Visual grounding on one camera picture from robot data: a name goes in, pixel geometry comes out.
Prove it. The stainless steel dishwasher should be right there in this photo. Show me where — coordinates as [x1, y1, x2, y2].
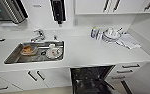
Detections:
[69, 65, 135, 94]

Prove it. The small chrome sink knob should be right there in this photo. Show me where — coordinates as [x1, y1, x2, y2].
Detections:
[53, 34, 59, 41]

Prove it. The white printed mug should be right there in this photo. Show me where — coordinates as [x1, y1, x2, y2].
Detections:
[48, 43, 57, 56]

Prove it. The small blue-label bottle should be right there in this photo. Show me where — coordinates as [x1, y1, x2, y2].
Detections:
[90, 25, 98, 38]

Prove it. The stack of white plates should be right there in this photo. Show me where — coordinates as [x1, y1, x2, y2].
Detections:
[101, 27, 124, 43]

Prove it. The chrome sink faucet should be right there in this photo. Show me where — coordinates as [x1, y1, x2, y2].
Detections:
[30, 28, 46, 43]

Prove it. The bowl with orange leftovers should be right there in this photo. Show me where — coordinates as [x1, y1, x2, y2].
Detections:
[20, 45, 37, 56]

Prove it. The white folded cloth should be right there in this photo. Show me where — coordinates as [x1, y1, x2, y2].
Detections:
[119, 33, 143, 50]

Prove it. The white drawer unit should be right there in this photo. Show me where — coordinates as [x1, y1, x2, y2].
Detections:
[105, 61, 150, 84]
[0, 73, 24, 94]

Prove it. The stainless steel sink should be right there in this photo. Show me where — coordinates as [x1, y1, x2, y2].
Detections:
[3, 40, 65, 65]

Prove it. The steel paper towel dispenser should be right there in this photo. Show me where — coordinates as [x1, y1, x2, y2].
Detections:
[0, 0, 29, 25]

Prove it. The white wall outlet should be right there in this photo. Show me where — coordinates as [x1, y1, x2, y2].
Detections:
[72, 18, 79, 27]

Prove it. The black wall soap dispenser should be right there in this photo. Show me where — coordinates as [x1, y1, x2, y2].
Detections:
[50, 0, 65, 25]

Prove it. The white three-door wall cabinet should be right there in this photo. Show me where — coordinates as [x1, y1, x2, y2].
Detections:
[74, 0, 150, 15]

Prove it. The dark bar cabinet handle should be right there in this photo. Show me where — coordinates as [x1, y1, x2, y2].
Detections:
[102, 0, 111, 13]
[112, 0, 122, 13]
[144, 0, 150, 12]

